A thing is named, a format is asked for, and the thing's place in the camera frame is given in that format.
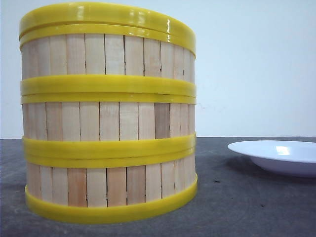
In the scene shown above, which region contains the white plate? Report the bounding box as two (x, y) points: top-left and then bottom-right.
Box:
(228, 140), (316, 178)

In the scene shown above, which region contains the bamboo steamer lid yellow rim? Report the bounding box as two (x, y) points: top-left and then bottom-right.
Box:
(19, 2), (196, 53)

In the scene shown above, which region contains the bamboo steamer basket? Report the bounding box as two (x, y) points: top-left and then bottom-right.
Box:
(23, 102), (195, 167)
(19, 23), (196, 104)
(25, 164), (198, 224)

